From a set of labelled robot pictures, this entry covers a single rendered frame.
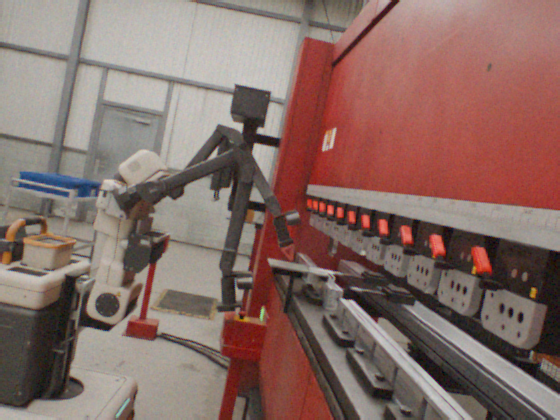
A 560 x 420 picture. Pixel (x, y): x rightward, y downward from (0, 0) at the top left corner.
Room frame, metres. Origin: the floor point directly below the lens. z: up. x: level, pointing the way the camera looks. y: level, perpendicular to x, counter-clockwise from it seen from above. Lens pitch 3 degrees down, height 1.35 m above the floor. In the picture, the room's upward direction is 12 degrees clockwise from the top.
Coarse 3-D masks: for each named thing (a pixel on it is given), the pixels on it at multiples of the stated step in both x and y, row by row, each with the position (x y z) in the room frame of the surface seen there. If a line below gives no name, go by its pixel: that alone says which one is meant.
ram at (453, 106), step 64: (448, 0) 1.49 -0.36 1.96; (512, 0) 1.11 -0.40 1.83; (384, 64) 2.04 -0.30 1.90; (448, 64) 1.39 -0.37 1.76; (512, 64) 1.05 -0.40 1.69; (320, 128) 3.26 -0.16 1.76; (384, 128) 1.86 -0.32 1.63; (448, 128) 1.30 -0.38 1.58; (512, 128) 0.99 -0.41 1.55; (320, 192) 2.82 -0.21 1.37; (448, 192) 1.22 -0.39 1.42; (512, 192) 0.94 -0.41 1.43
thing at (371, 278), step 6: (366, 270) 2.52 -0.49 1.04; (348, 276) 2.45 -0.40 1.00; (354, 276) 2.45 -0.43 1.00; (360, 276) 2.53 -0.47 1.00; (366, 276) 2.44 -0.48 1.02; (372, 276) 2.43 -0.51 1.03; (378, 276) 2.43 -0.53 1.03; (384, 276) 2.44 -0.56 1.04; (366, 282) 2.42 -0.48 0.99; (372, 282) 2.42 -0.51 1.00; (378, 282) 2.42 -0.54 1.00; (384, 282) 2.42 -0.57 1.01
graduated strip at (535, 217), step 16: (336, 192) 2.42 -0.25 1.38; (352, 192) 2.12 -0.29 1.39; (368, 192) 1.88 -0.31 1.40; (384, 192) 1.70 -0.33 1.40; (432, 208) 1.29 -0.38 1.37; (448, 208) 1.19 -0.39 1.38; (464, 208) 1.12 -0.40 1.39; (480, 208) 1.05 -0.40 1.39; (496, 208) 0.99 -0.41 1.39; (512, 208) 0.93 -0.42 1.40; (528, 208) 0.88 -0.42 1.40; (528, 224) 0.87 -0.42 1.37; (544, 224) 0.83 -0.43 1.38
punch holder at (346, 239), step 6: (348, 204) 2.14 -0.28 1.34; (348, 210) 2.12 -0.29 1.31; (354, 210) 2.02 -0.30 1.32; (354, 216) 2.00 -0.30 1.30; (354, 222) 1.99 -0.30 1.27; (342, 228) 2.14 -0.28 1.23; (342, 234) 2.12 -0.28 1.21; (348, 234) 2.02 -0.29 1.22; (342, 240) 2.09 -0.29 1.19; (348, 240) 2.00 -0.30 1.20; (348, 246) 2.01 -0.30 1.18
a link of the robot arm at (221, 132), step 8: (216, 128) 2.43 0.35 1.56; (224, 128) 2.42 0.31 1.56; (232, 128) 2.42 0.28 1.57; (216, 136) 2.43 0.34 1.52; (224, 136) 2.43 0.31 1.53; (208, 144) 2.43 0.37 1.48; (216, 144) 2.43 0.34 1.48; (200, 152) 2.43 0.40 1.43; (208, 152) 2.43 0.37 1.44; (192, 160) 2.43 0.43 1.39; (200, 160) 2.43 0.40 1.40; (184, 168) 2.43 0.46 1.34; (168, 192) 2.40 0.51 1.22; (176, 192) 2.40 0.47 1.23
